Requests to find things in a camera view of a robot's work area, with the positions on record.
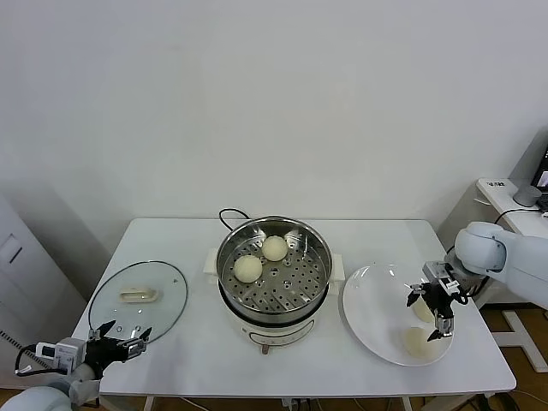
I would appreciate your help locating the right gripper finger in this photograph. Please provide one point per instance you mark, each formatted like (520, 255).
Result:
(444, 325)
(415, 295)

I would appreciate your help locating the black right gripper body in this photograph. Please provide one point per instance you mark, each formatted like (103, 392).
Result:
(438, 301)

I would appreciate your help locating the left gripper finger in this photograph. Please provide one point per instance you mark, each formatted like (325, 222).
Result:
(100, 332)
(136, 347)

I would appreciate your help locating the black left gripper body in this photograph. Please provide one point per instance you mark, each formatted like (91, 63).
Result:
(103, 353)

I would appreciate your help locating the white steamed baozi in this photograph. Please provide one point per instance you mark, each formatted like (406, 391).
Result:
(274, 248)
(247, 269)
(417, 344)
(424, 313)

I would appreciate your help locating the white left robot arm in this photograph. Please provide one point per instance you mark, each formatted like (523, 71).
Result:
(34, 400)

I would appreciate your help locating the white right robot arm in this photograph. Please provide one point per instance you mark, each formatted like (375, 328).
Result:
(514, 261)

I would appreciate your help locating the steel perforated steamer basket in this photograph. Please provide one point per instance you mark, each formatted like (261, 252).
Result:
(291, 287)

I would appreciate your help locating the white round plate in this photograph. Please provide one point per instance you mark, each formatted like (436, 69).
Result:
(377, 317)

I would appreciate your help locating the white cabinet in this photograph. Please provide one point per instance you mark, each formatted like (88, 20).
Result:
(25, 278)

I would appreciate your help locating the grey round puck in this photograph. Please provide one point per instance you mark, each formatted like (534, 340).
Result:
(525, 196)

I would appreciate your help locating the dark laptop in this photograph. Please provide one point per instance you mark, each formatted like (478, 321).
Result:
(541, 171)

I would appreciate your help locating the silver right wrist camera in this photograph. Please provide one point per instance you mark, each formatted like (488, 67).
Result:
(434, 270)

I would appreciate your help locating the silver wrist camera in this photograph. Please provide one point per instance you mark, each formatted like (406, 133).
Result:
(64, 353)
(434, 270)

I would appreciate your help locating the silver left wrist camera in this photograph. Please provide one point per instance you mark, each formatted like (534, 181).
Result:
(64, 353)

